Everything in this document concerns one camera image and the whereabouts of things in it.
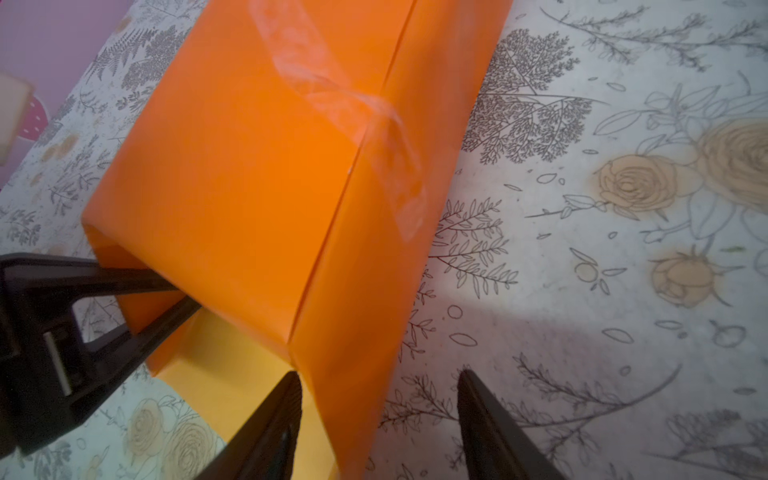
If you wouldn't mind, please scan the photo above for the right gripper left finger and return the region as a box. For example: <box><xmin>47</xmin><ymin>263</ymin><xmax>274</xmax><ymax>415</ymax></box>
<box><xmin>197</xmin><ymin>371</ymin><xmax>303</xmax><ymax>480</ymax></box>

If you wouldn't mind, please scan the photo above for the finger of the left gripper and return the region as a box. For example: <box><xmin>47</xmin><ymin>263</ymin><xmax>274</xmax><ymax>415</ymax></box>
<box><xmin>1</xmin><ymin>253</ymin><xmax>201</xmax><ymax>456</ymax></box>

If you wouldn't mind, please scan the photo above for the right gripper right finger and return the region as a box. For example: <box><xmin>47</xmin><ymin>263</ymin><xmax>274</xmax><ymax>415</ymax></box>
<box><xmin>457</xmin><ymin>369</ymin><xmax>564</xmax><ymax>480</ymax></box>

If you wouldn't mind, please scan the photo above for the clear adhesive tape strip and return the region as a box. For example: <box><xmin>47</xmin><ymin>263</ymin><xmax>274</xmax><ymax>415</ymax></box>
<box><xmin>249</xmin><ymin>1</ymin><xmax>427</xmax><ymax>242</ymax></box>

